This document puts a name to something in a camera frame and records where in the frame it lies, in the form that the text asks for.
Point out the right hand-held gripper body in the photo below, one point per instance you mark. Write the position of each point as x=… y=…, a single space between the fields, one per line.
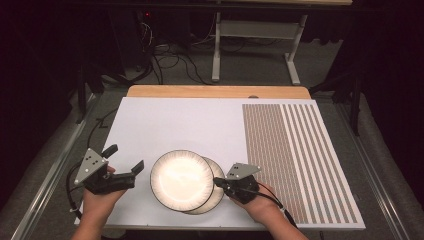
x=243 y=190

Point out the person's right hand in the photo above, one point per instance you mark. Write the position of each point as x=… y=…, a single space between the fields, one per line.
x=263 y=210

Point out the white metal desk frame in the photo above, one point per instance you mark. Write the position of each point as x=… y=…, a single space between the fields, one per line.
x=256 y=29

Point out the black metal stand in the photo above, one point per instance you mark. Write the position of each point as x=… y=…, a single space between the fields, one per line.
x=81 y=96
x=356 y=106

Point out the wooden table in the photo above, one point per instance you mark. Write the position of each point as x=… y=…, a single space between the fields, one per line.
x=216 y=91

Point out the metal floor rail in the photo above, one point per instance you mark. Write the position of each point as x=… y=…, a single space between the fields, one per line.
x=50 y=176
x=373 y=173

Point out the white board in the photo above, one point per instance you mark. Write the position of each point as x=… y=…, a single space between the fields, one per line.
x=166 y=126

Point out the person's left hand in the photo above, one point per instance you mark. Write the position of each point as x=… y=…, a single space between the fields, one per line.
x=100 y=204

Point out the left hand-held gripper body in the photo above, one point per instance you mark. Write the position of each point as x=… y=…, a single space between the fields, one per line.
x=100 y=181

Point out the striped brown and white mat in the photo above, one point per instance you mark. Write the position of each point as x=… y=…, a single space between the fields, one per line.
x=283 y=150

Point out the white plate with dark rim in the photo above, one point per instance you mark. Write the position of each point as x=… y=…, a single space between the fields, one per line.
x=213 y=204
x=180 y=180

